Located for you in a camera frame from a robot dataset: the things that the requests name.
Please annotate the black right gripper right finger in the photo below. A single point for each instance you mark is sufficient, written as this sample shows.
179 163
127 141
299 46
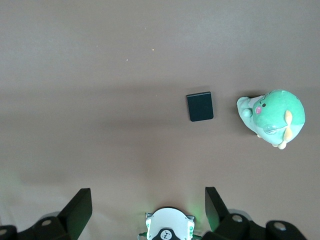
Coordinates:
225 225

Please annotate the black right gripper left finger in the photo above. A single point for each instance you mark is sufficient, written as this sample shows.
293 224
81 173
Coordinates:
75 220

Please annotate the black phone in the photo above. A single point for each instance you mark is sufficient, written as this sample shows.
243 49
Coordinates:
200 107

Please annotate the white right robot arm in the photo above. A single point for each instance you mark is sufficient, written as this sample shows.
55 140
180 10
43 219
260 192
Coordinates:
167 220

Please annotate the green dinosaur plush toy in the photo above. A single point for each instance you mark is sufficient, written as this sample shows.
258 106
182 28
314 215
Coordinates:
272 117

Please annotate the brown table cover sheet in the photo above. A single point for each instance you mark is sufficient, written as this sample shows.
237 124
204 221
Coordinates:
75 75

